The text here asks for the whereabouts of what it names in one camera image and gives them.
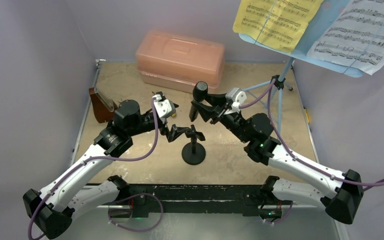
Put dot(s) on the yellow sheet music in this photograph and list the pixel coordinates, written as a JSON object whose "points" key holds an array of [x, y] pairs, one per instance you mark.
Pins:
{"points": [[277, 24]]}

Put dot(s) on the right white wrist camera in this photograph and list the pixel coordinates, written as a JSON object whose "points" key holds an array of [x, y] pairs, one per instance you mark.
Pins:
{"points": [[235, 97]]}

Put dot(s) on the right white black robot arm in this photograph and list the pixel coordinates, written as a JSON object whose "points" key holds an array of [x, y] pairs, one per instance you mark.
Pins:
{"points": [[338, 193]]}

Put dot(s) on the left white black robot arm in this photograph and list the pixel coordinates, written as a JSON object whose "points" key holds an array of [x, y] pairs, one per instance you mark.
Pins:
{"points": [[54, 207]]}

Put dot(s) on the brown wooden metronome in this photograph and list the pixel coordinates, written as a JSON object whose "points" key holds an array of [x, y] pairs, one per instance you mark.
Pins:
{"points": [[101, 114]]}

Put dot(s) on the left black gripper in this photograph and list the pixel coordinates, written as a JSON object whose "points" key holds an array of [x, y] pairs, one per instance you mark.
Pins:
{"points": [[174, 130]]}

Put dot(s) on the black round microphone stand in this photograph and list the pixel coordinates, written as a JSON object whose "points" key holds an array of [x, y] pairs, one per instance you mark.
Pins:
{"points": [[194, 153]]}

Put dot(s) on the black microphone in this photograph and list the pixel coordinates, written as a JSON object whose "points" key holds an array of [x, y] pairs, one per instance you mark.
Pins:
{"points": [[199, 93]]}

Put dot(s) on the clear plastic metronome cover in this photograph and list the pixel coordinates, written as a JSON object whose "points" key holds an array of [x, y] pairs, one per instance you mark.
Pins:
{"points": [[107, 102]]}

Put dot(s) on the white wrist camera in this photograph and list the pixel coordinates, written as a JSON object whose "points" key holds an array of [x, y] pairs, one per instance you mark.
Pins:
{"points": [[235, 97], [163, 111]]}

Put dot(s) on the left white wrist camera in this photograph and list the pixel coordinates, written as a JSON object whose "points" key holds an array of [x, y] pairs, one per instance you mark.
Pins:
{"points": [[163, 111]]}

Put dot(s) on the light blue music stand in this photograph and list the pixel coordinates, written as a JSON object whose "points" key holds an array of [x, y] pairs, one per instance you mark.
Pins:
{"points": [[327, 13]]}

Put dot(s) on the white sheet music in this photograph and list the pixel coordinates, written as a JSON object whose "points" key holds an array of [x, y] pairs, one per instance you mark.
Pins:
{"points": [[355, 39]]}

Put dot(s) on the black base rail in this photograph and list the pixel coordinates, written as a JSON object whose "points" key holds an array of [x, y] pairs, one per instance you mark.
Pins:
{"points": [[247, 200]]}

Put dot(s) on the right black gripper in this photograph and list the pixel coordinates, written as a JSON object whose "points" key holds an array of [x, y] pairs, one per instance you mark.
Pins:
{"points": [[216, 110]]}

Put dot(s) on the pink plastic storage box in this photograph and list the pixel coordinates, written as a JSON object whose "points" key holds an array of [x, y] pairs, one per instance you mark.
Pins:
{"points": [[178, 62]]}

